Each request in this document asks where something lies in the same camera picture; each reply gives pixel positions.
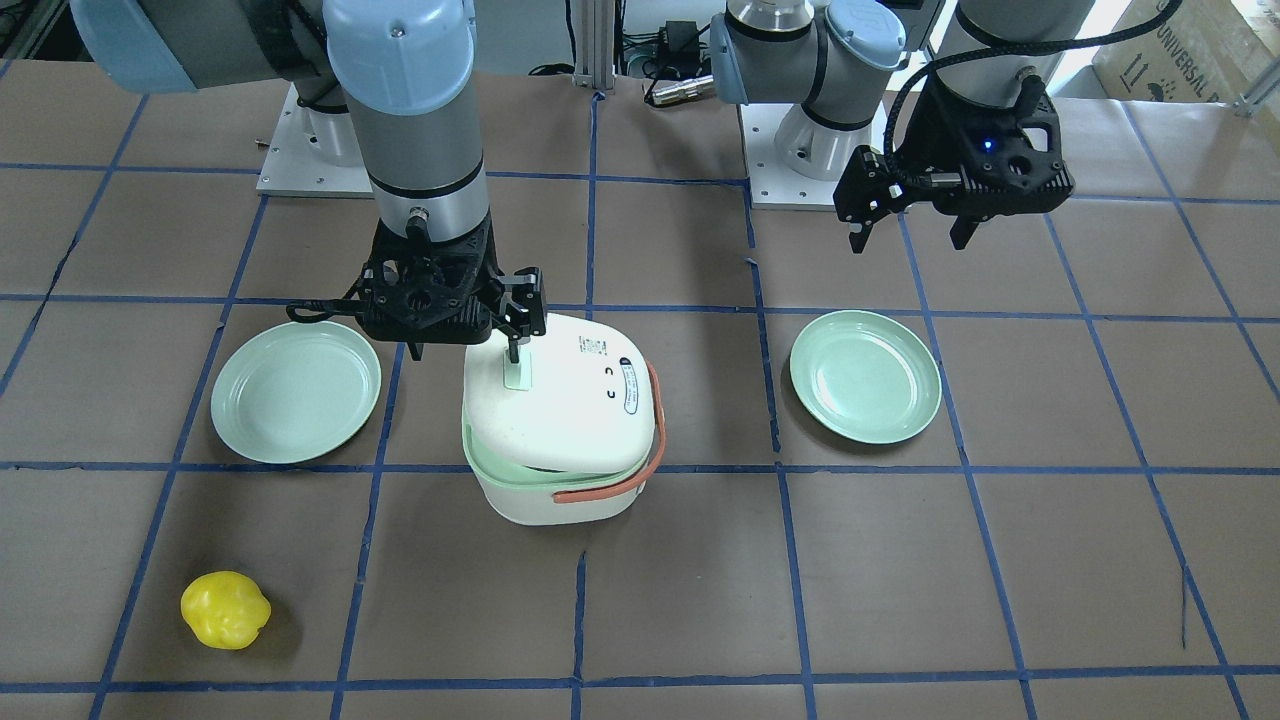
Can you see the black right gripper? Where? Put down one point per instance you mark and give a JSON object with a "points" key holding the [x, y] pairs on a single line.
{"points": [[523, 304]]}

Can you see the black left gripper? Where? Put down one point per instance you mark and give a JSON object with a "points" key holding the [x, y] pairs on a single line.
{"points": [[937, 136]]}

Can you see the white rice cooker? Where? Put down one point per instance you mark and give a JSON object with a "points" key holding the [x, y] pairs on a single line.
{"points": [[572, 433]]}

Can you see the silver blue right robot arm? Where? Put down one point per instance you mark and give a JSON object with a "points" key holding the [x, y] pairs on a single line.
{"points": [[402, 71]]}

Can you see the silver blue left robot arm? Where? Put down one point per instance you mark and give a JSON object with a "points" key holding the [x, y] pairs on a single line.
{"points": [[836, 60]]}

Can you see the green plate far from pepper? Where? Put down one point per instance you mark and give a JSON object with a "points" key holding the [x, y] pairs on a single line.
{"points": [[866, 377]]}

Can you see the green plate near yellow pepper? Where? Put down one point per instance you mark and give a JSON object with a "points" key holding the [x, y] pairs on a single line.
{"points": [[295, 392]]}

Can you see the black power adapter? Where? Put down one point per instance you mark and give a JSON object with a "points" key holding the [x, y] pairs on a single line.
{"points": [[679, 39]]}

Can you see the cardboard box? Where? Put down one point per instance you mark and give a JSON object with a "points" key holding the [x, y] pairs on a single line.
{"points": [[1208, 51]]}

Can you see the yellow bell pepper toy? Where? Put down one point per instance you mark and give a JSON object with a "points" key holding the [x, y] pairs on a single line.
{"points": [[225, 610]]}

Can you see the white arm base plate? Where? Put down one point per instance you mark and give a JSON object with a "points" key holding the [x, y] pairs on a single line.
{"points": [[312, 155], [794, 163]]}

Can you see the aluminium frame post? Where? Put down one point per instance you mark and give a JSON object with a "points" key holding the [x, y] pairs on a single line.
{"points": [[595, 30]]}

